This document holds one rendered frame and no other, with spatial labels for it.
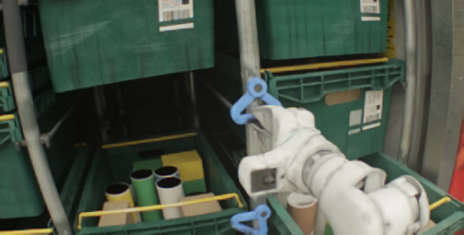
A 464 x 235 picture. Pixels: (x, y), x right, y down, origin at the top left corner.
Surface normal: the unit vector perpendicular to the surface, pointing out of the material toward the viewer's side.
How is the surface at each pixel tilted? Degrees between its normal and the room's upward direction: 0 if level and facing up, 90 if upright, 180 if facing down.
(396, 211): 37
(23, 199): 97
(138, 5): 94
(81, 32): 91
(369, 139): 98
